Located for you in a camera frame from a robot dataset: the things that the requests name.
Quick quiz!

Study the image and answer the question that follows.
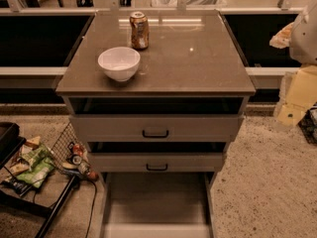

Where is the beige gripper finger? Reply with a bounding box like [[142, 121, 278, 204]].
[[269, 23, 293, 49]]

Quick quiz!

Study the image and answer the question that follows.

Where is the orange soda can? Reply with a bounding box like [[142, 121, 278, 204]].
[[130, 11, 150, 50]]

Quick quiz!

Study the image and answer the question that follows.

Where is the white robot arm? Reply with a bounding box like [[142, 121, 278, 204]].
[[269, 0, 317, 65]]

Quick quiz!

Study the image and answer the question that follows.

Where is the grey drawer cabinet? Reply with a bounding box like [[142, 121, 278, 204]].
[[54, 9, 257, 238]]

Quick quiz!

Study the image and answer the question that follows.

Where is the top grey drawer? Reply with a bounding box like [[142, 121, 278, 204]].
[[68, 97, 246, 143]]

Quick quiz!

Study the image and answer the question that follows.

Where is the grey drawer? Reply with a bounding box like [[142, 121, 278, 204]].
[[68, 97, 246, 143], [98, 173, 216, 238], [88, 142, 226, 173]]

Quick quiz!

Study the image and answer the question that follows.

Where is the middle grey drawer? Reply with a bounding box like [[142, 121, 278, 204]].
[[88, 142, 226, 173]]

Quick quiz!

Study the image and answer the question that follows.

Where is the bottom grey drawer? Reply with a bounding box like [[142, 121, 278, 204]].
[[98, 173, 216, 238]]

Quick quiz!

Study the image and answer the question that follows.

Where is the red soda can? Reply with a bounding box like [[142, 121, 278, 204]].
[[71, 144, 84, 157]]

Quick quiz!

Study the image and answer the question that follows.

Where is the white ceramic bowl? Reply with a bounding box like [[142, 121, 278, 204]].
[[97, 47, 141, 82]]

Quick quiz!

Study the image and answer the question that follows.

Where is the green snack bag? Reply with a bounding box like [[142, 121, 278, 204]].
[[17, 144, 54, 188]]

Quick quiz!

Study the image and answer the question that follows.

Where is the black wire crate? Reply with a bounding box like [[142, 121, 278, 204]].
[[299, 106, 317, 145]]

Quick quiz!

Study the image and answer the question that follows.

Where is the black cable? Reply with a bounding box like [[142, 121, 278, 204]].
[[83, 179, 99, 238]]

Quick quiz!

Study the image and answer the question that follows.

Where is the black wire basket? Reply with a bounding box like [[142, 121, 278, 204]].
[[0, 122, 98, 238]]

